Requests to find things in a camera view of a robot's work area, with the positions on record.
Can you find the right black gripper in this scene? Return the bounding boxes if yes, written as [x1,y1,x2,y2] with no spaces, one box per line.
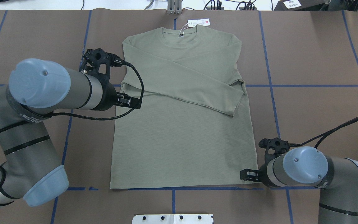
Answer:
[240,164,274,187]

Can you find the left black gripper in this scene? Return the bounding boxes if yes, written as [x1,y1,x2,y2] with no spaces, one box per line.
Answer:
[97,83,142,111]

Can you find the olive green long-sleeve shirt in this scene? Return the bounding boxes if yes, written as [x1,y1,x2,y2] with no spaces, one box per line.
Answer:
[109,25,258,189]

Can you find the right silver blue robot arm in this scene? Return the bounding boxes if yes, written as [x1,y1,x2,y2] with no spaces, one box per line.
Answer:
[240,146,358,224]

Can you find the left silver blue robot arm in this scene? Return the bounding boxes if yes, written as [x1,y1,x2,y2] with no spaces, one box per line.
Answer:
[0,58,145,208]

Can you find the white paper hang tag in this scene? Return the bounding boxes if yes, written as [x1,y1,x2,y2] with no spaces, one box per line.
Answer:
[179,18,211,36]

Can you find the black box with label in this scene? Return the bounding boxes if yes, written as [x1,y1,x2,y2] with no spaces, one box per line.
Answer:
[273,0,332,12]

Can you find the black left camera cable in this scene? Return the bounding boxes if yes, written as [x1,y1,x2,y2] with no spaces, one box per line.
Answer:
[0,59,145,143]

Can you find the black camera cable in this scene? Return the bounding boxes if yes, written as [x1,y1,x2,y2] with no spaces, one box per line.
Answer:
[288,116,358,149]
[0,59,145,143]

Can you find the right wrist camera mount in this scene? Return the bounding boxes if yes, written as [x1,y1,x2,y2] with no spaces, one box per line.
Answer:
[258,138,290,156]

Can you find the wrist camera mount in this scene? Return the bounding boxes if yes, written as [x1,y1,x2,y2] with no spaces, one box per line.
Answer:
[79,48,123,79]
[258,138,290,156]

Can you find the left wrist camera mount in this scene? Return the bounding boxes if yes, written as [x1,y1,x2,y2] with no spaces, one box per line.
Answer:
[79,48,123,79]

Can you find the black right camera cable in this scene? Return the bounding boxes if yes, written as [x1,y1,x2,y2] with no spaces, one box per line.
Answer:
[288,116,358,149]

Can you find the aluminium frame post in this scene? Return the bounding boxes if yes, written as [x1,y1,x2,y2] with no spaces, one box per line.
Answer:
[167,0,183,15]

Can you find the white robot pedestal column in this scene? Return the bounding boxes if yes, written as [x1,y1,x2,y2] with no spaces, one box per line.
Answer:
[132,214,214,224]

